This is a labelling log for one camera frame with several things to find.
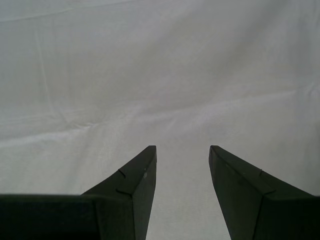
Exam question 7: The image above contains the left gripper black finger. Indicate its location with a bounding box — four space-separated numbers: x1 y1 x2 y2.
208 145 320 240
0 145 158 240

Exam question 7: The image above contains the white tablecloth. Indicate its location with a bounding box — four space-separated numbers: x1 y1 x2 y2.
0 0 320 240

